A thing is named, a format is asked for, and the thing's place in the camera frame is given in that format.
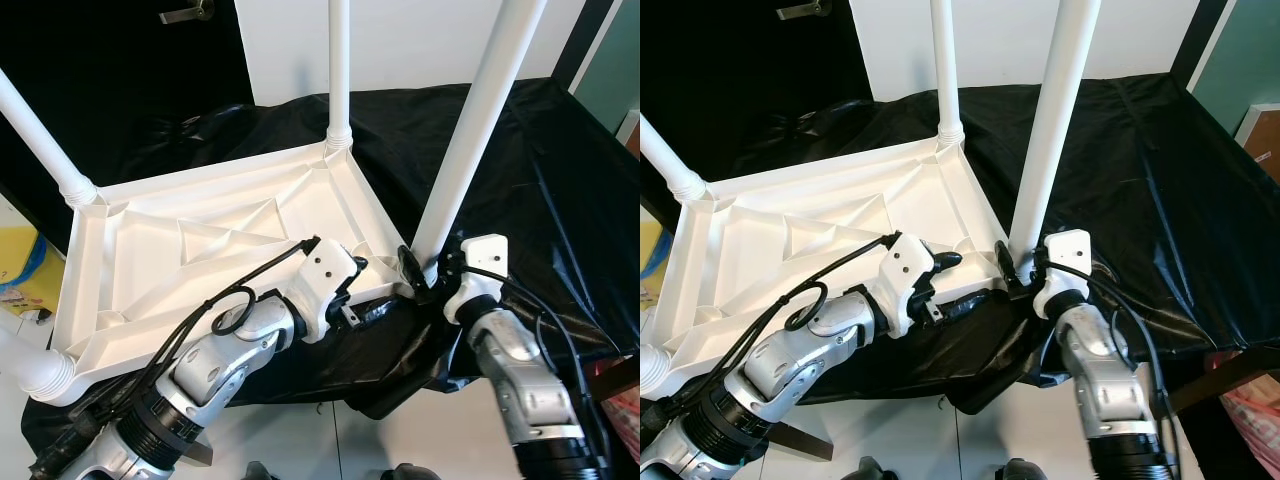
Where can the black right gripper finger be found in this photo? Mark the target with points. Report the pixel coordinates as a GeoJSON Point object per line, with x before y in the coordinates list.
{"type": "Point", "coordinates": [410, 267]}
{"type": "Point", "coordinates": [1007, 262]}

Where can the white plastic table leg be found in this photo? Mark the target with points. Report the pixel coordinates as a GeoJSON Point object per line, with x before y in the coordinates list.
{"type": "Point", "coordinates": [339, 70]}
{"type": "Point", "coordinates": [1055, 110]}
{"type": "Point", "coordinates": [652, 368]}
{"type": "Point", "coordinates": [480, 120]}
{"type": "Point", "coordinates": [45, 135]}
{"type": "Point", "coordinates": [35, 365]}
{"type": "Point", "coordinates": [946, 70]}
{"type": "Point", "coordinates": [672, 155]}

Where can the white plastic table top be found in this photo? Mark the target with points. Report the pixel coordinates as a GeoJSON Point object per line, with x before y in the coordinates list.
{"type": "Point", "coordinates": [130, 270]}
{"type": "Point", "coordinates": [750, 260]}

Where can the grey right robot foot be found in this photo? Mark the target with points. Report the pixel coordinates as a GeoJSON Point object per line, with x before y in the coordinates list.
{"type": "Point", "coordinates": [415, 473]}
{"type": "Point", "coordinates": [1022, 471]}

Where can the grey robot foot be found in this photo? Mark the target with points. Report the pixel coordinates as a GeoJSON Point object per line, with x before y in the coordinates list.
{"type": "Point", "coordinates": [415, 473]}
{"type": "Point", "coordinates": [1022, 471]}
{"type": "Point", "coordinates": [875, 470]}
{"type": "Point", "coordinates": [262, 472]}

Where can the grey left robot foot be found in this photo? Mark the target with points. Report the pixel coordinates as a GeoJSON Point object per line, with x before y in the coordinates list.
{"type": "Point", "coordinates": [262, 472]}
{"type": "Point", "coordinates": [875, 470]}

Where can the brown wooden table leg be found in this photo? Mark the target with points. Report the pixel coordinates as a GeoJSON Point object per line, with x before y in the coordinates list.
{"type": "Point", "coordinates": [1225, 378]}
{"type": "Point", "coordinates": [612, 375]}
{"type": "Point", "coordinates": [802, 441]}
{"type": "Point", "coordinates": [197, 452]}

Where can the yellow cardboard box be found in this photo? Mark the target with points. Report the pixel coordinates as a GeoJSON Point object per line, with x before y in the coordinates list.
{"type": "Point", "coordinates": [650, 260]}
{"type": "Point", "coordinates": [25, 270]}

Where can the pink plastic bag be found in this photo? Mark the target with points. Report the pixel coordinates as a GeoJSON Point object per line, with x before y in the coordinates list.
{"type": "Point", "coordinates": [625, 410]}
{"type": "Point", "coordinates": [1255, 410]}

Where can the black door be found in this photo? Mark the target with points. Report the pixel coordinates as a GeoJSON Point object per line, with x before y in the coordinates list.
{"type": "Point", "coordinates": [750, 60]}
{"type": "Point", "coordinates": [120, 70]}

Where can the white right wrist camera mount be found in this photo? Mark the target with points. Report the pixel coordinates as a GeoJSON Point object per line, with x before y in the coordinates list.
{"type": "Point", "coordinates": [1070, 250]}
{"type": "Point", "coordinates": [485, 255]}

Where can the brown board white frame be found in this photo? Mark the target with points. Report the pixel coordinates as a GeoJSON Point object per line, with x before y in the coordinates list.
{"type": "Point", "coordinates": [630, 135]}
{"type": "Point", "coordinates": [1262, 145]}

